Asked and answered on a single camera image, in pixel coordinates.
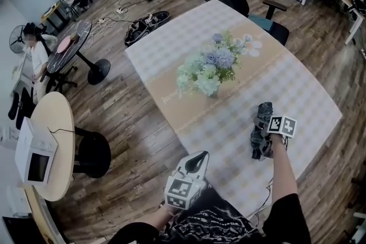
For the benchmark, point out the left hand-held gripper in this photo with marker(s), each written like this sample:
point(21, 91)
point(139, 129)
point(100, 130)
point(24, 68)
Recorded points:
point(183, 191)

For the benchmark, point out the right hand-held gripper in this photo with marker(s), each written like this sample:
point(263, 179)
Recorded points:
point(281, 125)

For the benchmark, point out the dark plaid umbrella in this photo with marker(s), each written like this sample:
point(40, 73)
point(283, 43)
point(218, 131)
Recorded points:
point(264, 111)

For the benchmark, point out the person's left forearm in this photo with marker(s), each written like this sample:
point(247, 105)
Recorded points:
point(161, 220)

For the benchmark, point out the person's right forearm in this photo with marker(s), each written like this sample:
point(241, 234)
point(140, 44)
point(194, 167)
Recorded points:
point(283, 168)

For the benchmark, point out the person's black printed shirt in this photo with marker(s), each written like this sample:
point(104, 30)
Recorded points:
point(217, 223)

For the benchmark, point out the pale green glass vase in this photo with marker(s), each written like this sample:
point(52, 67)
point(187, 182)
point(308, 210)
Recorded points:
point(214, 92)

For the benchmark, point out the pale blue flower bouquet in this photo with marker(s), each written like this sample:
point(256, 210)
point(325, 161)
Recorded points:
point(211, 63)

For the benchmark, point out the black round stool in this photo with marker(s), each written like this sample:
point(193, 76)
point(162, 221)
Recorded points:
point(94, 154)

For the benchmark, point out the teal seat cushion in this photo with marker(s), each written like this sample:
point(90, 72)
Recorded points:
point(261, 23)

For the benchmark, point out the table with checkered cloth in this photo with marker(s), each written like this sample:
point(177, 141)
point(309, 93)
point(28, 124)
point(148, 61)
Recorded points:
point(171, 45)

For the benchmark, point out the open black equipment bag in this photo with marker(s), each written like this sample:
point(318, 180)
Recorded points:
point(137, 31)

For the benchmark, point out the round beige wooden table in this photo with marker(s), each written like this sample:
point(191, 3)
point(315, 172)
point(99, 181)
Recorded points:
point(54, 111)

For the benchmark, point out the white box appliance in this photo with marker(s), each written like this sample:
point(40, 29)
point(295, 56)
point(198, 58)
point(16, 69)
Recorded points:
point(25, 140)

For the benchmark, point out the white power strip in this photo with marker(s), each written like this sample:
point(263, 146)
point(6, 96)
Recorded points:
point(101, 20)
point(121, 11)

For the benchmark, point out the pink round plate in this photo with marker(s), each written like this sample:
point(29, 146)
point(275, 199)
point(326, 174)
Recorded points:
point(67, 45)

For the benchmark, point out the small brown cup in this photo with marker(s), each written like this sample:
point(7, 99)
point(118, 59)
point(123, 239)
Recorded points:
point(75, 37)

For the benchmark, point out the standing floor fan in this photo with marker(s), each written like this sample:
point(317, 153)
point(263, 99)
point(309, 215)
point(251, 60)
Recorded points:
point(20, 38)

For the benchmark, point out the black round pedestal table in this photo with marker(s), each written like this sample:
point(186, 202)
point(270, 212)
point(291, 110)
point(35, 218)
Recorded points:
point(61, 61)

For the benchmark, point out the wooden desk with black frame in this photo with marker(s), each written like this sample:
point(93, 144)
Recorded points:
point(50, 12)

